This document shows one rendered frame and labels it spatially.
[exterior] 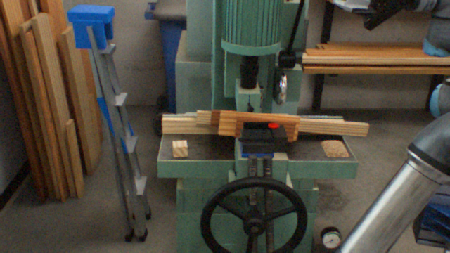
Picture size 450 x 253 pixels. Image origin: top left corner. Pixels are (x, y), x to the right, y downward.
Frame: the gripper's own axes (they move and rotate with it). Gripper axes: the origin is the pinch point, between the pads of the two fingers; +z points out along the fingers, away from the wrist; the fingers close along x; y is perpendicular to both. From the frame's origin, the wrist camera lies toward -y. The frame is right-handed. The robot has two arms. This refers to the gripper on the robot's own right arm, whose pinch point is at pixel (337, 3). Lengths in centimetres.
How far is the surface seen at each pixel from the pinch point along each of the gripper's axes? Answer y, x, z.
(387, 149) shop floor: -202, -60, -100
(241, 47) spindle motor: -9.3, 8.1, 25.7
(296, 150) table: -35.1, 27.2, 7.1
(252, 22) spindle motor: -3.3, 4.5, 22.9
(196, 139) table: -39, 22, 38
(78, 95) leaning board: -135, -60, 110
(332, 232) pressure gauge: -45, 50, -3
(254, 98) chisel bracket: -25.0, 14.9, 20.8
